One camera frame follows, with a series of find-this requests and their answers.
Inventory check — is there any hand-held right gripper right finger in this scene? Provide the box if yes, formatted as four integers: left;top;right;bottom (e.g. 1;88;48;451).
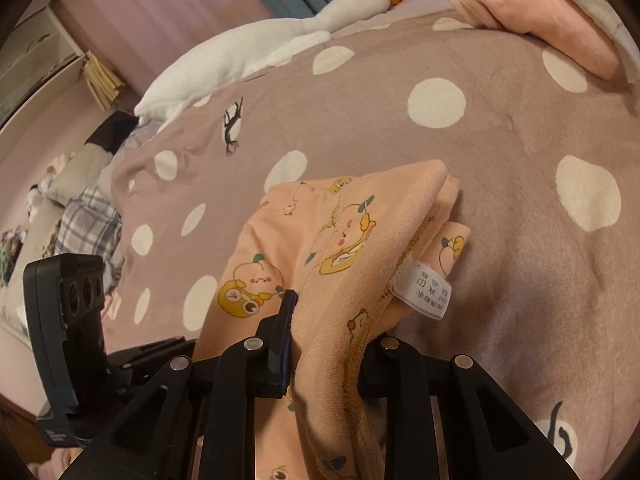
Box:
357;335;577;480

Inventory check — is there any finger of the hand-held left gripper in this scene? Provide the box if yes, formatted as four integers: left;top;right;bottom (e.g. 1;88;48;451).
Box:
107;337;199;392

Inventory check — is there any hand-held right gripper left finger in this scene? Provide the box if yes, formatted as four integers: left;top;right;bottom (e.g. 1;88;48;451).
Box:
60;290;300;480

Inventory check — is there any pink printed pajama top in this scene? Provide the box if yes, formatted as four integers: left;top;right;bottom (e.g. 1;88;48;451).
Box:
197;159;474;480

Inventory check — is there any grey plaid clothing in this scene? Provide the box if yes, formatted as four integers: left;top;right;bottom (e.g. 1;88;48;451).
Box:
52;185;124;262

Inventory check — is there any grey pillow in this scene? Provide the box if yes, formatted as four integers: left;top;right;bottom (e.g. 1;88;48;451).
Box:
47;145;116;207

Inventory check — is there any mauve polka dot blanket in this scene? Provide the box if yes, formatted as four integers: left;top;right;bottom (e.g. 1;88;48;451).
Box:
100;0;640;480

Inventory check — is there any dark cloth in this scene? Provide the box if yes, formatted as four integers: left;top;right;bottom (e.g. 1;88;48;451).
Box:
92;111;139;154

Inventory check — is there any row of yellowish books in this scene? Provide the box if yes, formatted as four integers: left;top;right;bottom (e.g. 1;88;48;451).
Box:
82;51;127;111

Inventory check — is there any white cabinet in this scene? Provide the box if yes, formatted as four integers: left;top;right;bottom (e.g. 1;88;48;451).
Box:
0;0;87;131

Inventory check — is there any white goose plush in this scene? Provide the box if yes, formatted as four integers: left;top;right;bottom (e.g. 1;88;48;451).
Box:
134;0;415;124

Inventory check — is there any pink curtain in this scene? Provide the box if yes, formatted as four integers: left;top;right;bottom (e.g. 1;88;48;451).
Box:
55;0;251;86

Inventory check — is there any pink folded blanket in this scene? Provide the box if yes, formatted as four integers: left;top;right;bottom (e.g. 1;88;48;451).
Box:
451;0;622;82

